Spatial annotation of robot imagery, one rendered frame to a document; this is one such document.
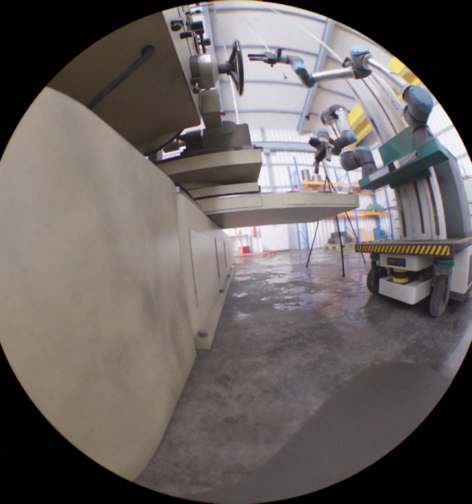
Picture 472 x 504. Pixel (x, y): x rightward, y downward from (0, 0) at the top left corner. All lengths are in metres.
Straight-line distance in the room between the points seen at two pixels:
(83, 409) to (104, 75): 0.91
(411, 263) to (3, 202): 1.04
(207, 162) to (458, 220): 1.53
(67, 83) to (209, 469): 1.17
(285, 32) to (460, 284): 8.37
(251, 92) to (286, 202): 8.15
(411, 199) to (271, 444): 1.28
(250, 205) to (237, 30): 7.61
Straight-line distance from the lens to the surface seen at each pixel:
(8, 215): 0.21
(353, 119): 9.46
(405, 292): 0.91
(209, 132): 1.26
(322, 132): 1.15
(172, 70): 0.79
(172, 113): 0.95
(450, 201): 1.25
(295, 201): 1.17
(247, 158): 1.04
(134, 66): 0.68
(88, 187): 0.25
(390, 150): 1.28
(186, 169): 1.06
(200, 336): 0.64
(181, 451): 0.41
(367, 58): 1.14
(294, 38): 8.57
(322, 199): 1.26
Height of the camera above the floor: 0.36
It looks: 1 degrees down
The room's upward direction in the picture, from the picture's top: 5 degrees counter-clockwise
